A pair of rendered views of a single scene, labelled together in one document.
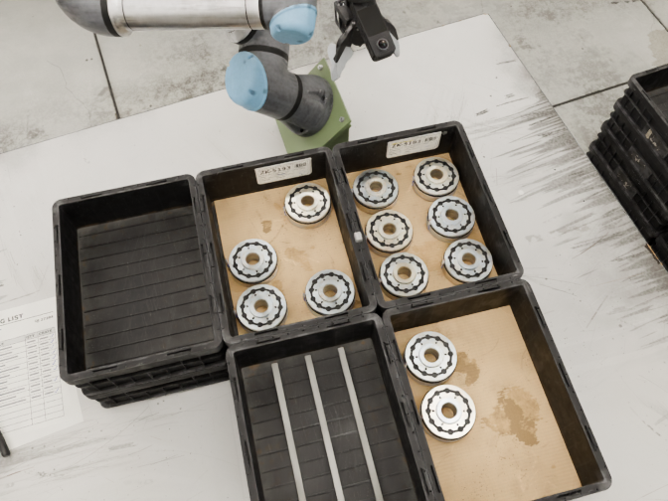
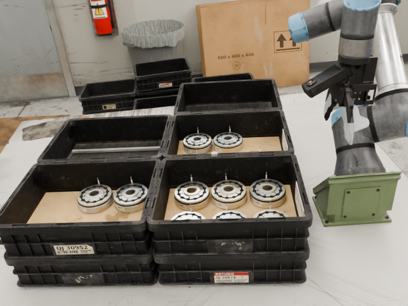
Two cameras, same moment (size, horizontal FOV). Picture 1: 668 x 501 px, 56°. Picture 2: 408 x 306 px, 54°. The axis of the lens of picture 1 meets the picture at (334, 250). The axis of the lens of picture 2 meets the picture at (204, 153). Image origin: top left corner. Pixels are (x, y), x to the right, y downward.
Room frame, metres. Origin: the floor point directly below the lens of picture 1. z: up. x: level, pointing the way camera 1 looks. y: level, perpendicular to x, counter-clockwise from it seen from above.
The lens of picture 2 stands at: (0.89, -1.04, 1.57)
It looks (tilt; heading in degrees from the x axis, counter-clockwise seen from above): 31 degrees down; 109
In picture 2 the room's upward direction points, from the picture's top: 5 degrees counter-clockwise
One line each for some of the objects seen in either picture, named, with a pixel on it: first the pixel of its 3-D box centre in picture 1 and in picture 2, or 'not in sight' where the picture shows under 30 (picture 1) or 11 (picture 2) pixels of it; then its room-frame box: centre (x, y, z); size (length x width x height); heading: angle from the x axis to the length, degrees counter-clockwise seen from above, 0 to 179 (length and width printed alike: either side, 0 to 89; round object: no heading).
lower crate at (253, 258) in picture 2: not in sight; (230, 232); (0.67, -0.19, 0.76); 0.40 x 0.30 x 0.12; 13
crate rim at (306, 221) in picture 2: (422, 210); (227, 188); (0.67, -0.19, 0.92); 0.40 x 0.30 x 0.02; 13
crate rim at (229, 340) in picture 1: (281, 240); (227, 134); (0.60, 0.11, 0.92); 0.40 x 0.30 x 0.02; 13
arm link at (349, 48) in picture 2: not in sight; (354, 46); (0.95, -0.05, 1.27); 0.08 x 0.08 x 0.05
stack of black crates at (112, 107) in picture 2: not in sight; (113, 108); (-0.62, 1.41, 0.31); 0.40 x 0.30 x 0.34; 21
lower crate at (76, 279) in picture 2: not in sight; (95, 235); (0.28, -0.28, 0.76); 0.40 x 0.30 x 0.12; 13
